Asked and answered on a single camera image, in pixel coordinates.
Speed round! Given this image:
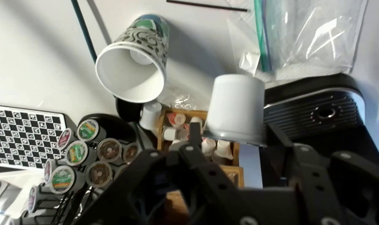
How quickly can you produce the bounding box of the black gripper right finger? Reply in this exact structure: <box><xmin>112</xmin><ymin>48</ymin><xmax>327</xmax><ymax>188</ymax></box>
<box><xmin>281</xmin><ymin>142</ymin><xmax>379</xmax><ymax>225</ymax></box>

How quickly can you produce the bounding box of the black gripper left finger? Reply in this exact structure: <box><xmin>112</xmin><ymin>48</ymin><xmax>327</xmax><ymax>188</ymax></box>
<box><xmin>74</xmin><ymin>144</ymin><xmax>251</xmax><ymax>225</ymax></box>

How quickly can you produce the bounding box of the white coffee pod brown lid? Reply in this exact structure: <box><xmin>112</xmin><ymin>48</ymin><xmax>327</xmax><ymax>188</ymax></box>
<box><xmin>204</xmin><ymin>73</ymin><xmax>269</xmax><ymax>147</ymax></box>

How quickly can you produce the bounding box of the silver and black coffeemaker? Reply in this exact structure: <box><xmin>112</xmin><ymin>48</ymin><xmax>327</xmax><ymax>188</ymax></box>
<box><xmin>262</xmin><ymin>72</ymin><xmax>379</xmax><ymax>176</ymax></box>

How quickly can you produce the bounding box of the black pod carousel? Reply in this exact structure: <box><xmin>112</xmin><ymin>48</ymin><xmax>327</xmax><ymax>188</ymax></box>
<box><xmin>22</xmin><ymin>112</ymin><xmax>146</xmax><ymax>225</ymax></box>

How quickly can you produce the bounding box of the green lid coffee pod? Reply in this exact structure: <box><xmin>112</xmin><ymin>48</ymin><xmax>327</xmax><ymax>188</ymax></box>
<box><xmin>51</xmin><ymin>164</ymin><xmax>78</xmax><ymax>194</ymax></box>
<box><xmin>76</xmin><ymin>118</ymin><xmax>102</xmax><ymax>142</ymax></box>
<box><xmin>66</xmin><ymin>139</ymin><xmax>91</xmax><ymax>167</ymax></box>

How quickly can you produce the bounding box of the purple lid coffee pod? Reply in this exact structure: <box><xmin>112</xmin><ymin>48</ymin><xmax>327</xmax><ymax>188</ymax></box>
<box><xmin>57</xmin><ymin>127</ymin><xmax>76</xmax><ymax>151</ymax></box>
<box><xmin>25</xmin><ymin>184</ymin><xmax>41</xmax><ymax>213</ymax></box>
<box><xmin>43</xmin><ymin>157</ymin><xmax>57</xmax><ymax>182</ymax></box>

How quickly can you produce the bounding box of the white creamer cup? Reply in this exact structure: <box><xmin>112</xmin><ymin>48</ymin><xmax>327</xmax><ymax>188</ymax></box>
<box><xmin>189</xmin><ymin>114</ymin><xmax>204</xmax><ymax>127</ymax></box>
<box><xmin>168</xmin><ymin>111</ymin><xmax>188</xmax><ymax>127</ymax></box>
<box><xmin>138</xmin><ymin>101</ymin><xmax>164</xmax><ymax>132</ymax></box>
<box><xmin>163</xmin><ymin>126</ymin><xmax>179</xmax><ymax>142</ymax></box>
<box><xmin>201</xmin><ymin>136</ymin><xmax>218</xmax><ymax>157</ymax></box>
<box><xmin>216</xmin><ymin>138</ymin><xmax>236</xmax><ymax>161</ymax></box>

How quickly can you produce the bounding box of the patterned paper cup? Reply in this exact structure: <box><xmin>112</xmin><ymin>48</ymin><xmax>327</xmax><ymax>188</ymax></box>
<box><xmin>94</xmin><ymin>13</ymin><xmax>172</xmax><ymax>104</ymax></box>

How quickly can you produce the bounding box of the black white checkerboard sheet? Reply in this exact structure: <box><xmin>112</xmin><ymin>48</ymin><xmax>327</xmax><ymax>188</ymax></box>
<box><xmin>0</xmin><ymin>102</ymin><xmax>69</xmax><ymax>171</ymax></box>

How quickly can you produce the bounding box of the clear plastic zip bag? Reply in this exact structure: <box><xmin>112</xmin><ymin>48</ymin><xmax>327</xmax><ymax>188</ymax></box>
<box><xmin>228</xmin><ymin>0</ymin><xmax>371</xmax><ymax>86</ymax></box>

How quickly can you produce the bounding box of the dark green cable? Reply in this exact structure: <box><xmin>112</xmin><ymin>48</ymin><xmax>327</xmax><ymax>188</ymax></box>
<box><xmin>71</xmin><ymin>0</ymin><xmax>99</xmax><ymax>64</ymax></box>

